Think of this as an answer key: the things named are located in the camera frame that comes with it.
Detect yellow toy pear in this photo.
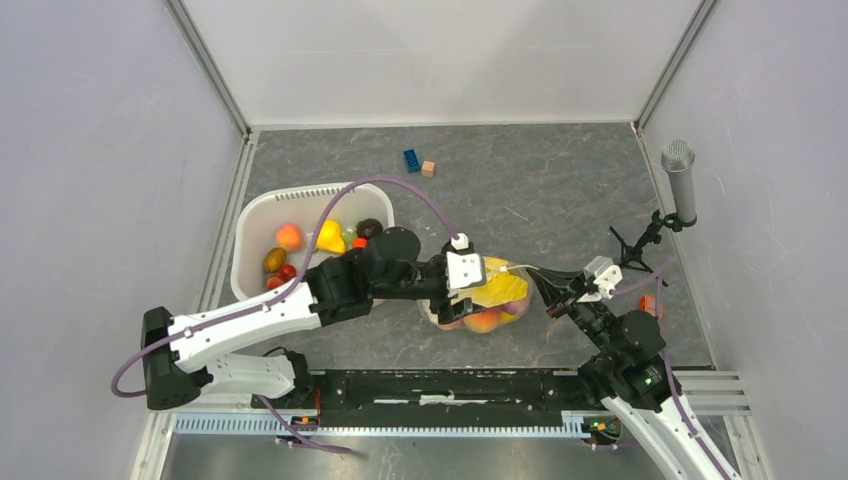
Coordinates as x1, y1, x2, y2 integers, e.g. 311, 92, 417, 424
315, 220, 347, 255

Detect purple toy onion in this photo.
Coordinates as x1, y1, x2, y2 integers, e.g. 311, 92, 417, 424
501, 296, 530, 317

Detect small orange peach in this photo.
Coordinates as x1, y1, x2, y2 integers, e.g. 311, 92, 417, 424
275, 224, 304, 252

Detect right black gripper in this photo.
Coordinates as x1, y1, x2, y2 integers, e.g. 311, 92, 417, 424
525, 264, 621, 359

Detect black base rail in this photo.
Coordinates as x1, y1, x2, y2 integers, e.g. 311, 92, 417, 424
251, 368, 644, 429

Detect dark brown toy fruit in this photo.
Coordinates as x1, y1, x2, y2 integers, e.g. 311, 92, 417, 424
355, 218, 384, 240

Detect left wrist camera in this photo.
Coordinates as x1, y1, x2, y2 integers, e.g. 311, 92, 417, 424
444, 233, 487, 290

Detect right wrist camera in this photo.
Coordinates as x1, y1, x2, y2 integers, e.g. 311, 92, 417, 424
577, 256, 623, 303

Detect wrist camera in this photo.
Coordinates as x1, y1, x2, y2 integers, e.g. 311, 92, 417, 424
444, 233, 487, 290
577, 256, 623, 303

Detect clear polka dot zip bag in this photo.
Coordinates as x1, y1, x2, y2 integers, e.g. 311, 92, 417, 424
418, 256, 534, 334

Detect wooden cube centre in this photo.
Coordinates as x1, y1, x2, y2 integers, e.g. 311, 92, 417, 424
421, 161, 436, 178

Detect white plastic basket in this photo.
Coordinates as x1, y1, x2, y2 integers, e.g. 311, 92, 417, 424
230, 182, 395, 301

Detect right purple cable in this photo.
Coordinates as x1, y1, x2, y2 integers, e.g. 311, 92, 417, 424
612, 258, 733, 480

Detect grey microphone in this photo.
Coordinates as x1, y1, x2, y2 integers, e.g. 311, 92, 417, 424
660, 140, 697, 227

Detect yellow toy cabbage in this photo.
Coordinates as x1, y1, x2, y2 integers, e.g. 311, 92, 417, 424
470, 256, 530, 308

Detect orange toy peach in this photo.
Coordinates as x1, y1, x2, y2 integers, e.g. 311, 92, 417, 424
463, 308, 502, 334

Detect orange round toy slice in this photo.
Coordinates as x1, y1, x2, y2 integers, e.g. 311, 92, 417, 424
638, 295, 664, 319

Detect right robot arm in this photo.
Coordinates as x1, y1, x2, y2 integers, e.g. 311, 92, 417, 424
527, 257, 741, 479

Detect small orange toy fruit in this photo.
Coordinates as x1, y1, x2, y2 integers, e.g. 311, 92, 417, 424
262, 247, 287, 274

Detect purple cable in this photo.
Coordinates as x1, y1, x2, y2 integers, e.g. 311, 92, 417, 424
110, 174, 465, 399
612, 258, 733, 480

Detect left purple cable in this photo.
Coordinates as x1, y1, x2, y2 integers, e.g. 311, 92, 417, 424
110, 174, 465, 399

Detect blue lego brick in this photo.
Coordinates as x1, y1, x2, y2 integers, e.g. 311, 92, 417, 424
403, 149, 422, 173

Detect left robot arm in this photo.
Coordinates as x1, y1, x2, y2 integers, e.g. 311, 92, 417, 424
141, 227, 486, 411

